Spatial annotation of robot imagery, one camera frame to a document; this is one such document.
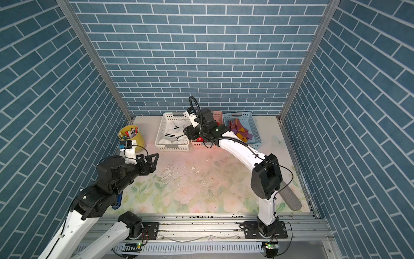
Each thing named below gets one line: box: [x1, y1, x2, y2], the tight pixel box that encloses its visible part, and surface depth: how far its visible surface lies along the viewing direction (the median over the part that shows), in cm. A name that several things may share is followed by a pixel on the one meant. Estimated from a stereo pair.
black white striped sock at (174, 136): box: [158, 125, 189, 145], surface depth 107 cm
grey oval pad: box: [279, 180, 302, 211], surface depth 82 cm
